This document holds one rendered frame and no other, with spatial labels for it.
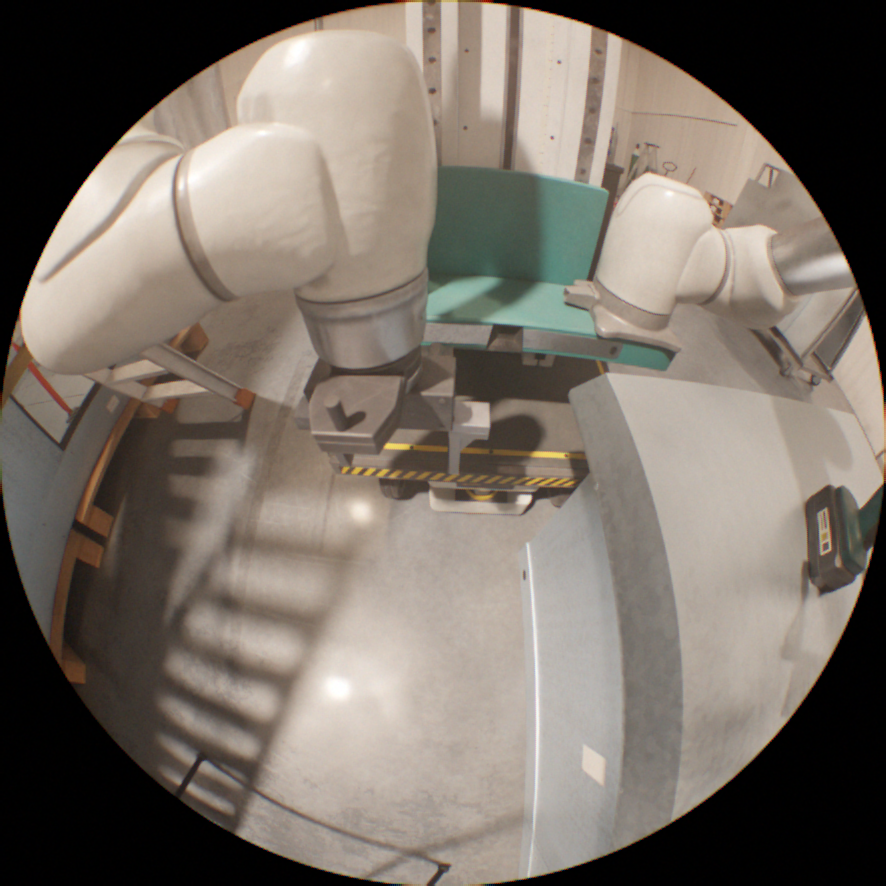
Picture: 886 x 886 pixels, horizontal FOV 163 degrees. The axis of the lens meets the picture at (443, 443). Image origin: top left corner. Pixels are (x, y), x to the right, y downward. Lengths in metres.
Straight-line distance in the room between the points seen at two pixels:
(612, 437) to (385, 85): 0.30
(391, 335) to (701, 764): 0.39
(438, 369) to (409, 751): 0.88
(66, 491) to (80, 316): 1.51
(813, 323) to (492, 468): 2.79
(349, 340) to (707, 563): 0.31
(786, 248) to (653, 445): 0.39
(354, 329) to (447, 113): 0.48
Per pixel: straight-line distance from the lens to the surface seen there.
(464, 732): 0.90
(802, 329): 3.00
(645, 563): 0.27
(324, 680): 0.92
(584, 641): 0.52
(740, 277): 0.58
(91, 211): 0.20
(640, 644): 0.28
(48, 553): 1.71
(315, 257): 0.16
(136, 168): 0.20
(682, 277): 0.54
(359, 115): 0.15
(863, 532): 0.44
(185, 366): 1.17
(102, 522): 1.68
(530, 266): 0.62
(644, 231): 0.50
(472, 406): 0.30
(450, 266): 0.62
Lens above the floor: 0.85
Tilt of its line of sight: 56 degrees down
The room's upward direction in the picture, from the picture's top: straight up
